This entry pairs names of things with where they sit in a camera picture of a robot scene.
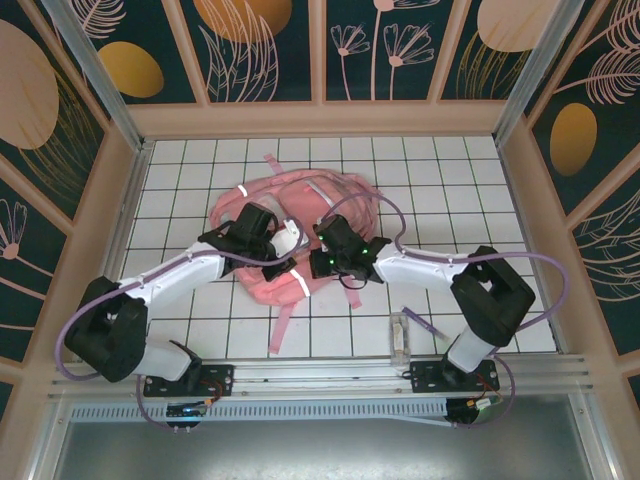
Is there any pink backpack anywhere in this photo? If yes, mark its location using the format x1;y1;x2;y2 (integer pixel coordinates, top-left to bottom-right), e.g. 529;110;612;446
208;153;384;354

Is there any purple pen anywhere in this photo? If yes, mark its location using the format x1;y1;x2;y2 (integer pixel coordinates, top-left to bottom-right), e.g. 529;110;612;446
402;305;449;341

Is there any clear plastic case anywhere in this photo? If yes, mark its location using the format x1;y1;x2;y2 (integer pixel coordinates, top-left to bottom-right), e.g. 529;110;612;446
388;312;414;361

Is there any small circuit board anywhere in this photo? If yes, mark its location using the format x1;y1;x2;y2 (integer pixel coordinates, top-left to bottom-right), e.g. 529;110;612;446
166;402;210;420
464;397;504;414

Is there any grey metal sheet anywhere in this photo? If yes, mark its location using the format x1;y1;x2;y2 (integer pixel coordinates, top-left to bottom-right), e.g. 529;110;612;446
49;418;601;480

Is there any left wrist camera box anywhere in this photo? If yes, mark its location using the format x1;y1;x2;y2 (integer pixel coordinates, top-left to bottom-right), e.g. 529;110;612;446
272;219;303;254

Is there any aluminium mounting rail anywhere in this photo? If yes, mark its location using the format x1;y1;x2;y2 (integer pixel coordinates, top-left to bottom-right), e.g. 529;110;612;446
47;353;599;401

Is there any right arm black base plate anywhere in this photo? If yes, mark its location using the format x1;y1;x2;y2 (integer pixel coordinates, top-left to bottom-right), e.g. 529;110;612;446
408;360;501;395

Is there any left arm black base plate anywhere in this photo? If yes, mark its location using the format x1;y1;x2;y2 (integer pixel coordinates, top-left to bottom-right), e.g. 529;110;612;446
143;363;235;399

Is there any grey slotted cable duct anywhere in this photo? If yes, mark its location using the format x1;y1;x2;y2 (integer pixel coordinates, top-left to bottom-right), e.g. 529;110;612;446
69;399;451;427

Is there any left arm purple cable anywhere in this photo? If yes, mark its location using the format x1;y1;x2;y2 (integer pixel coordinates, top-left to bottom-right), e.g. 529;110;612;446
54;214;304;432

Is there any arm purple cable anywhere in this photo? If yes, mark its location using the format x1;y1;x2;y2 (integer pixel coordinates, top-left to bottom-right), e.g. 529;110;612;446
317;193;571;431
54;214;304;432

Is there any aluminium corner post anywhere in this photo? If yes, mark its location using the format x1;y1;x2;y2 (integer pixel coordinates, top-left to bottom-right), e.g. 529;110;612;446
42;0;146;151
492;0;589;141

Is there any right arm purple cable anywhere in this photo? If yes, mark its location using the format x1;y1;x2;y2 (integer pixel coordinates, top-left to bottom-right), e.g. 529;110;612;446
317;193;571;431

